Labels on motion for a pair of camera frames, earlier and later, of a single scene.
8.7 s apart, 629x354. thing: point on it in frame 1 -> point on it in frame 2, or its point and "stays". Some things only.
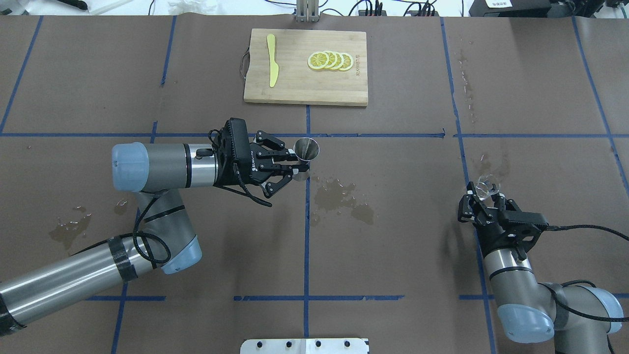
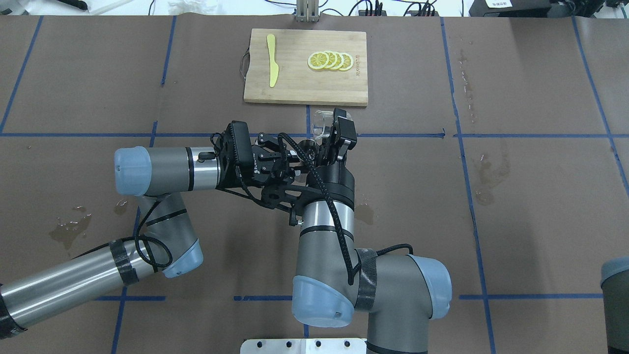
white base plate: (304, 346) stays
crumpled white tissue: (178, 7) stays
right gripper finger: (501, 204) -> (343, 150)
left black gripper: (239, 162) stays
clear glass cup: (487, 185) -> (320, 119)
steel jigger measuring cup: (305, 150) stays
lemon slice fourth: (348, 62) stays
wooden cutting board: (296, 83) stays
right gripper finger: (470, 205) -> (329, 154)
